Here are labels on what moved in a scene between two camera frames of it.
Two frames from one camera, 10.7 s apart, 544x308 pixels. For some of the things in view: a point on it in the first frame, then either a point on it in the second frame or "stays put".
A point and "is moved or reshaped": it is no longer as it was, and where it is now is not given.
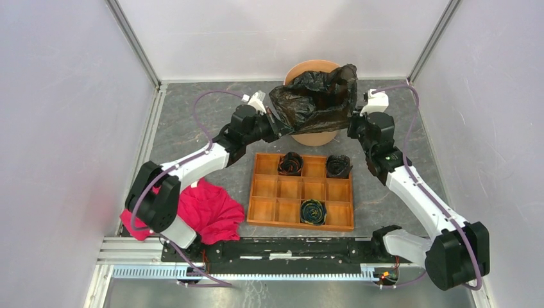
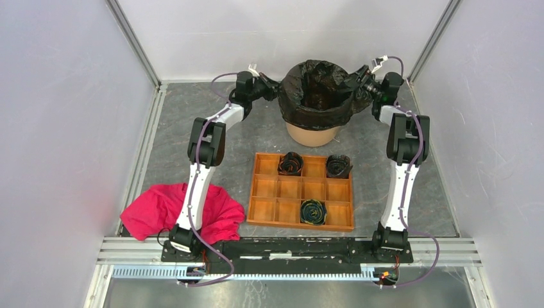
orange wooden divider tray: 276,199 stays put
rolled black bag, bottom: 313,212 stays put
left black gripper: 277,128 to 271,86
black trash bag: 317,101 is moved or reshaped
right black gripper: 353,120 to 364,74
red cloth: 206,208 stays put
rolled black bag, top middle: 290,164 stays put
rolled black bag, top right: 338,166 stays put
